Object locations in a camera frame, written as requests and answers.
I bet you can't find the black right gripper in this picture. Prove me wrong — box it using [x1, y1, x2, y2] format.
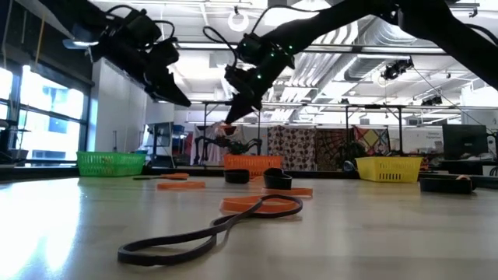
[224, 33, 295, 125]

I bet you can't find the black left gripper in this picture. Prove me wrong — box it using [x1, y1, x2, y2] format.
[93, 11, 192, 108]

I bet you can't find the wide black rubber band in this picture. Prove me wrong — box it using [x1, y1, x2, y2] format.
[263, 167, 293, 191]
[223, 168, 251, 184]

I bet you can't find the monitor on stand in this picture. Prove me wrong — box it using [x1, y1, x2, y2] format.
[146, 121, 175, 168]

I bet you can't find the white hanging cloth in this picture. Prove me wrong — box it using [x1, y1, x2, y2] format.
[190, 123, 246, 166]

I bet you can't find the orange plastic basket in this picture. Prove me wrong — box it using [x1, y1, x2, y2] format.
[223, 155, 284, 179]

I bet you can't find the brown dotted hanging cloth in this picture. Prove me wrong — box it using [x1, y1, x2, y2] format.
[267, 124, 317, 172]

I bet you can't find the green plastic basket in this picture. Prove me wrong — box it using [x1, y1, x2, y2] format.
[75, 151, 147, 178]

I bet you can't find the dark mandala hanging cloth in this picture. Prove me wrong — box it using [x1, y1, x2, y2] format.
[314, 128, 355, 172]

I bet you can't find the large window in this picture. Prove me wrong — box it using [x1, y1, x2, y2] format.
[0, 61, 94, 166]

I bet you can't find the colourful diamond hanging cloth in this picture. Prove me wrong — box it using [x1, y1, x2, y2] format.
[352, 126, 390, 159]

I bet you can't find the yellow plastic basket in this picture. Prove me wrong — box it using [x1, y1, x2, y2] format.
[355, 156, 424, 184]

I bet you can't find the black pipe rack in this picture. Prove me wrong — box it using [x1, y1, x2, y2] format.
[202, 100, 404, 156]

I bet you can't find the black background monitor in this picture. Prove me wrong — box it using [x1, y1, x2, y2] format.
[442, 124, 489, 160]

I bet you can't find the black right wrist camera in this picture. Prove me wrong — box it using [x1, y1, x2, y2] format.
[223, 64, 254, 94]

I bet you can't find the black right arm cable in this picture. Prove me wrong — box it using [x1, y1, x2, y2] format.
[202, 3, 324, 69]

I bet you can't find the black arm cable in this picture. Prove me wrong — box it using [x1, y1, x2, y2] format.
[104, 4, 176, 40]
[202, 3, 324, 69]

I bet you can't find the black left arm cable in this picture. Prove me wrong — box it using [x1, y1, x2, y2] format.
[104, 4, 176, 40]

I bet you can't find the white coiled cable ring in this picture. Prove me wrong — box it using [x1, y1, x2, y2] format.
[227, 10, 250, 33]

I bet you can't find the black aluminium table frame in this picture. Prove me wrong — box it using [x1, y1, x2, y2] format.
[0, 165, 498, 184]

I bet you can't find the silver ventilation duct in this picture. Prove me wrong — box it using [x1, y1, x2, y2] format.
[344, 15, 443, 82]

